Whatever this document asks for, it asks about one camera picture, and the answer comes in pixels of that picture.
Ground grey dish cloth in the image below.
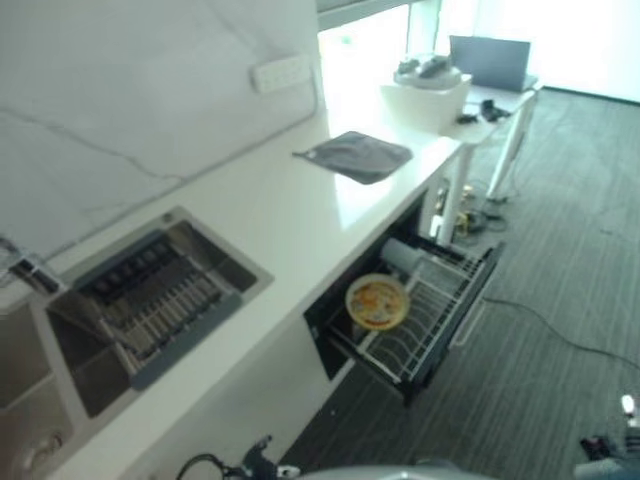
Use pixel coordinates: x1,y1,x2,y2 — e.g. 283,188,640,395
292,130,414,187

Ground white square container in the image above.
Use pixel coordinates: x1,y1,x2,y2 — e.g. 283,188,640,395
379,74,474,137

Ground silver drawer handle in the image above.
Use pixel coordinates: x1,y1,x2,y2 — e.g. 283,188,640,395
448,298,487,352

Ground grey-blue sink drain rack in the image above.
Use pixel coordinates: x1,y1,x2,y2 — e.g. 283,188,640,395
73,233,245,392

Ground tangled floor cables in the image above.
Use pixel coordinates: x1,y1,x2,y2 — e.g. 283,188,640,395
452,180,512,237

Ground yellow patterned plate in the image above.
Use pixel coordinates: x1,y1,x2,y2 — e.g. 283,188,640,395
344,273,412,331

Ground small stainless steel sink basin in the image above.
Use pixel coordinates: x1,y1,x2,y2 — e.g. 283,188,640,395
0,298,76,480

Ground white wall power strip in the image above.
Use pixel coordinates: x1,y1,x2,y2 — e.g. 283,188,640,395
249,53,315,94

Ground black device on desk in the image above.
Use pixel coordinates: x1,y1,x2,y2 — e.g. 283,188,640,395
479,99,512,122

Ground black dishwasher drawer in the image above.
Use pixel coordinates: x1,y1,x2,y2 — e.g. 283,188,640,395
303,192,507,408

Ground black robot wrist cable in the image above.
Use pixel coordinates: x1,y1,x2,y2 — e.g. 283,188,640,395
178,452,236,480

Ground white wire dish rack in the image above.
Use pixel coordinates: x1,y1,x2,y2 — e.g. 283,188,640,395
327,238,494,385

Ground grey cup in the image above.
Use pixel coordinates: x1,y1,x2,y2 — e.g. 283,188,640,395
380,238,427,277

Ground white desk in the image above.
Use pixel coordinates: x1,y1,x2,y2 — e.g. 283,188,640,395
430,81,545,245

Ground black floor cable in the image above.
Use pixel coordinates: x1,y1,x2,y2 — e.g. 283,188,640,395
483,296,640,360

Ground silver robot torso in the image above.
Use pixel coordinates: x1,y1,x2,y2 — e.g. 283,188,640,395
298,460,474,480

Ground grey laptop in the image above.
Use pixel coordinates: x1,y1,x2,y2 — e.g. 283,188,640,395
448,34,542,93

